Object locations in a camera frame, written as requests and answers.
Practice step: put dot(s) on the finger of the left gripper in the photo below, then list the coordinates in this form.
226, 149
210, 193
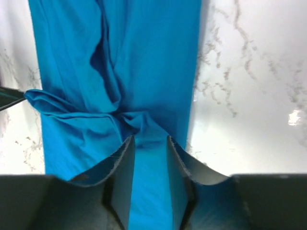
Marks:
10, 97

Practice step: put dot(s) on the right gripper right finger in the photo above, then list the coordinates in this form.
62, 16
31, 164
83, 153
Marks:
201, 198

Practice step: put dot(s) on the blue t-shirt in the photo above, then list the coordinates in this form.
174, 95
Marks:
111, 69

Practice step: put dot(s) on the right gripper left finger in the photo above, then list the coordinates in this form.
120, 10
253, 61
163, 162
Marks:
94, 198

